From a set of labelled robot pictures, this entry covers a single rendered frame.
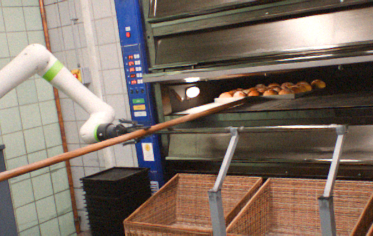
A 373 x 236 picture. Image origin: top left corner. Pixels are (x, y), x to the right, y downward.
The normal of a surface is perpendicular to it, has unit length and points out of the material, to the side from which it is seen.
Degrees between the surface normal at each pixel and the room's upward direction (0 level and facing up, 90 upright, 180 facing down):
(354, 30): 70
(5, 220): 90
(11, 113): 90
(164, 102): 90
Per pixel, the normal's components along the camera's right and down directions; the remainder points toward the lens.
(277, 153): -0.60, -0.17
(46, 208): 0.79, -0.03
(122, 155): -0.59, 0.18
